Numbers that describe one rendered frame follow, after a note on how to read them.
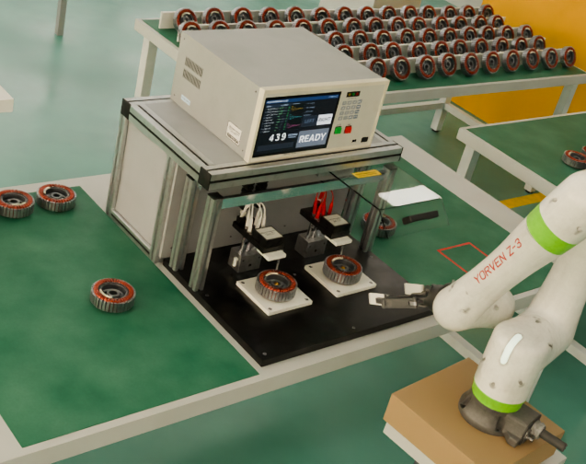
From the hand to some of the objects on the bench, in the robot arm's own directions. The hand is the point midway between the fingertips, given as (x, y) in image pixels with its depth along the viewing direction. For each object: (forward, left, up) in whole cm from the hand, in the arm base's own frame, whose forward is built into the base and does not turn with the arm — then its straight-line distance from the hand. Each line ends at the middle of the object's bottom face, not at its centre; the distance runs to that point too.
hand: (390, 293), depth 261 cm
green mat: (+29, -60, -10) cm, 68 cm away
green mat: (+58, +66, -10) cm, 88 cm away
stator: (+18, -4, -6) cm, 20 cm away
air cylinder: (+38, +16, -8) cm, 42 cm away
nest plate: (+18, -4, -8) cm, 20 cm away
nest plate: (+24, +20, -8) cm, 32 cm away
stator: (+24, +20, -6) cm, 31 cm away
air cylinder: (+32, -7, -8) cm, 34 cm away
